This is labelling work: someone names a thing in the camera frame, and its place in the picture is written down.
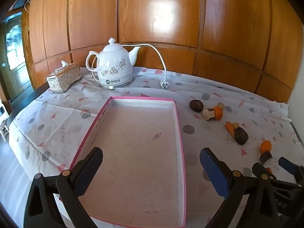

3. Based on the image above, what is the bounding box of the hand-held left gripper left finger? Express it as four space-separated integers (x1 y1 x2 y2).
25 147 104 228

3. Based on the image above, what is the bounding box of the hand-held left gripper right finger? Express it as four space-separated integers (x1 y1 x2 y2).
199 147 283 228

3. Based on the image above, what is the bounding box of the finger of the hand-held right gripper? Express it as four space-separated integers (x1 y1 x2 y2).
278 156 304 179

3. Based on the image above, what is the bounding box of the black-skinned cut sugarcane piece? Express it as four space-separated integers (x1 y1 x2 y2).
260 151 273 164

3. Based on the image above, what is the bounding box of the dark brown taro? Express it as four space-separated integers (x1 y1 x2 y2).
234 127 249 145
189 99 204 112

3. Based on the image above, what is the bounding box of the pink shallow cardboard box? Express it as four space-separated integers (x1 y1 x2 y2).
69 96 186 228

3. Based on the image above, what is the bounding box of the small orange carrot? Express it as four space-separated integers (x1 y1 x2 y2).
225 122 235 138

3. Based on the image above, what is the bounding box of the orange tangerine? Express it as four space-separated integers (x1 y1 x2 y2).
212 107 224 121
260 140 272 154

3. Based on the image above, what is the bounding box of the orange cap toy mushroom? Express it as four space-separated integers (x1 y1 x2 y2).
202 108 215 121

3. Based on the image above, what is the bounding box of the silver kettle base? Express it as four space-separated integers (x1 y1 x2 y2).
98 77 135 90

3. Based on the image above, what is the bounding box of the silver embossed tissue box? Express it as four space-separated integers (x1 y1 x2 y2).
47 63 82 93

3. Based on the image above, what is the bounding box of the white patterned tablecloth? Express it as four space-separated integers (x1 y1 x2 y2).
9 66 304 228

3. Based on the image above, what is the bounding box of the white stool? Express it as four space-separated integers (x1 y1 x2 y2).
0 104 10 143

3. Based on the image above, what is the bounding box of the white floral electric kettle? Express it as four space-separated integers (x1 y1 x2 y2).
85 37 141 87

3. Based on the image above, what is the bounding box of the wooden door with glass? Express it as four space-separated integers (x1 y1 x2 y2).
0 12 31 101

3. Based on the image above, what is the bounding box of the white power cord with plug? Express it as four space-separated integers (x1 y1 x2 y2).
123 43 171 91

